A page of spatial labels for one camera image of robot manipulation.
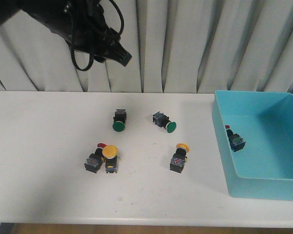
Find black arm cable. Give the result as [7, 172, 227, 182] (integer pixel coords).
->
[69, 0, 125, 72]

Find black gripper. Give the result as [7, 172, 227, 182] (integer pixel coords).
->
[89, 27, 132, 66]

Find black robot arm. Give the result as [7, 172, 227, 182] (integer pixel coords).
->
[0, 0, 132, 71]

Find yellow push button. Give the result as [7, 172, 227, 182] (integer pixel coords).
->
[102, 145, 118, 173]
[170, 143, 190, 173]

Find white pleated curtain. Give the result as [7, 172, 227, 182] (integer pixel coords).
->
[0, 0, 293, 93]

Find red push button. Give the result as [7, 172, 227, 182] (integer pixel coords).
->
[84, 143, 106, 174]
[225, 125, 246, 152]

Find right green push button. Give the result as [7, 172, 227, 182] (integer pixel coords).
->
[152, 112, 177, 133]

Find green push button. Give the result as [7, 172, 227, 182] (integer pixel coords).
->
[152, 112, 177, 133]
[112, 109, 126, 132]

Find left green push button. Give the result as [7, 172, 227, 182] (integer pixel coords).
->
[112, 109, 126, 132]

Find blue plastic box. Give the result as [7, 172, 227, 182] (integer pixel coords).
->
[212, 90, 293, 200]

